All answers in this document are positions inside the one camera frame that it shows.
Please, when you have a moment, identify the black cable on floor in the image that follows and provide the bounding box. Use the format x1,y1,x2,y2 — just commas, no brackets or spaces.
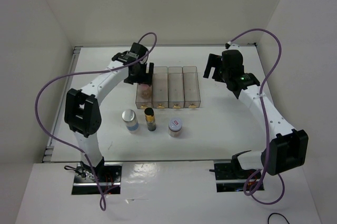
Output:
267,212,290,224

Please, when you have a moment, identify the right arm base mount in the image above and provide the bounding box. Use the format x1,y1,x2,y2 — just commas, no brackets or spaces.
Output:
209,161,255,192

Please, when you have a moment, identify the silver lid blue label bottle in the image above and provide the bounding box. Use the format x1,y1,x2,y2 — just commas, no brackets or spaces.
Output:
122,109,139,134

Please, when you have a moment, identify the pink lid spice bottle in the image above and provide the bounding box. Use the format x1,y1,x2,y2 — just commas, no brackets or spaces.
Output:
138,84,152,100

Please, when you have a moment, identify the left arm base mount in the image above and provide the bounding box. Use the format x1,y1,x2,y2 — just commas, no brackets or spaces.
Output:
64,162,122,195

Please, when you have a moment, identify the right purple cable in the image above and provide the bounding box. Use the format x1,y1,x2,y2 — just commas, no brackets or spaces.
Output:
229,27,286,205

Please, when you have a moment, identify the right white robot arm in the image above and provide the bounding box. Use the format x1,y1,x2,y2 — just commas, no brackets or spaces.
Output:
203,50,309,178

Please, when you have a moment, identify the purple cable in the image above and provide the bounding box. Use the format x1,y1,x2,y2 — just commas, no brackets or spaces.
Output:
36,32,158,211
229,27,286,205

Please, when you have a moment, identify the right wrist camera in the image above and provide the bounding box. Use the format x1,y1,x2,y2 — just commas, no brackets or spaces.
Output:
225,41,240,50

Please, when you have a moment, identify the short jar red label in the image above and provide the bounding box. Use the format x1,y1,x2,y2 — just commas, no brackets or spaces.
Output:
168,117,183,138

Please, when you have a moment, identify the clear drawer bin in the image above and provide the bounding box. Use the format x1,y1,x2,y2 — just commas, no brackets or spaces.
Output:
182,66,201,109
152,66,169,109
135,83,152,109
168,66,184,109

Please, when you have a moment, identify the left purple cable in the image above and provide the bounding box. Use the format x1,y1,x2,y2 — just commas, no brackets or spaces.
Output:
36,32,158,211

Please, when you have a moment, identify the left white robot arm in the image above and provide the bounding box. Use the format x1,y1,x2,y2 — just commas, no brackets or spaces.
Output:
64,43,154,182

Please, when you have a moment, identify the black gold pepper bottle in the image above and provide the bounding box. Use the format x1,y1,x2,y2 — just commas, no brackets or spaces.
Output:
144,108,156,131

